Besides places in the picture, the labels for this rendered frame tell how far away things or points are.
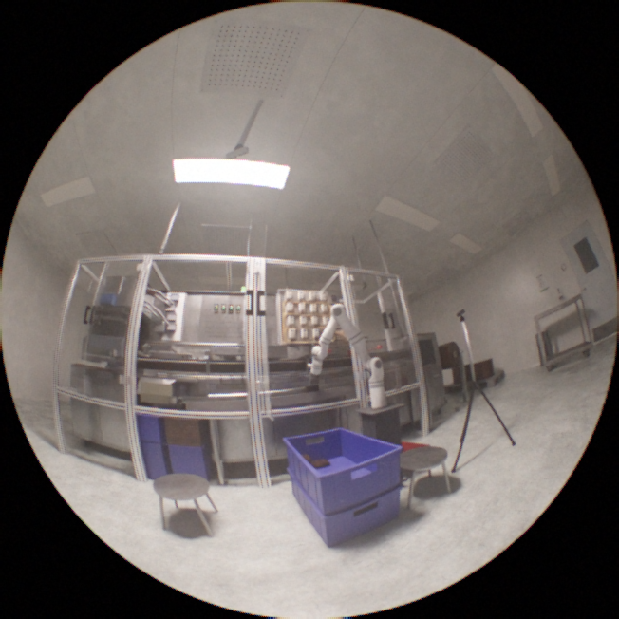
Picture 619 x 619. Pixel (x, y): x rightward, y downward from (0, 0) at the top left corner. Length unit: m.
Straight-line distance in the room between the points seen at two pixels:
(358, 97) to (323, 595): 2.77
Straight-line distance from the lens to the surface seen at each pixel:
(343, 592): 0.91
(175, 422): 1.60
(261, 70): 1.90
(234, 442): 1.80
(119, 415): 2.12
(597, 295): 5.16
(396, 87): 2.11
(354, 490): 0.91
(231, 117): 2.01
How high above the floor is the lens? 0.80
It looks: 20 degrees up
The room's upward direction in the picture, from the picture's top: 6 degrees counter-clockwise
